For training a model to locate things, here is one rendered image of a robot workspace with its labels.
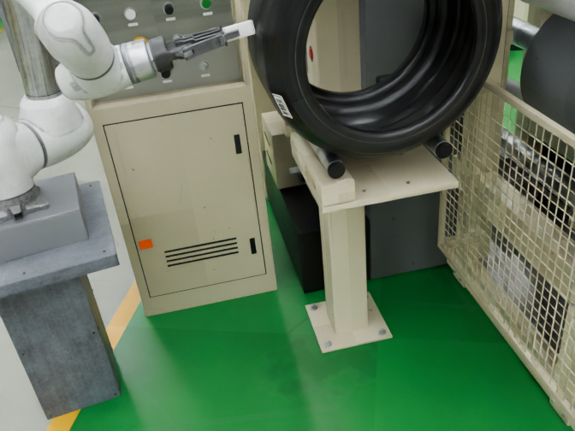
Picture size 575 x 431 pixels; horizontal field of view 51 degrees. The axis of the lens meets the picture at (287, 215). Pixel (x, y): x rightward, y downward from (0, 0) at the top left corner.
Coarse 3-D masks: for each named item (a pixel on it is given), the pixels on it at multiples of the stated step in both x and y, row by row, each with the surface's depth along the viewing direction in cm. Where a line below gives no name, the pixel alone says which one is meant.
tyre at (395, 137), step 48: (288, 0) 125; (432, 0) 158; (480, 0) 132; (288, 48) 129; (432, 48) 165; (480, 48) 138; (288, 96) 135; (336, 96) 166; (384, 96) 169; (432, 96) 162; (336, 144) 143; (384, 144) 145
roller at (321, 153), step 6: (318, 150) 155; (324, 150) 153; (318, 156) 155; (324, 156) 151; (330, 156) 149; (336, 156) 149; (324, 162) 150; (330, 162) 147; (336, 162) 147; (342, 162) 149; (330, 168) 147; (336, 168) 147; (342, 168) 147; (330, 174) 148; (336, 174) 148; (342, 174) 149
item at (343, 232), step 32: (352, 0) 164; (320, 32) 167; (352, 32) 169; (320, 64) 172; (352, 64) 174; (320, 224) 213; (352, 224) 202; (352, 256) 209; (352, 288) 216; (352, 320) 224
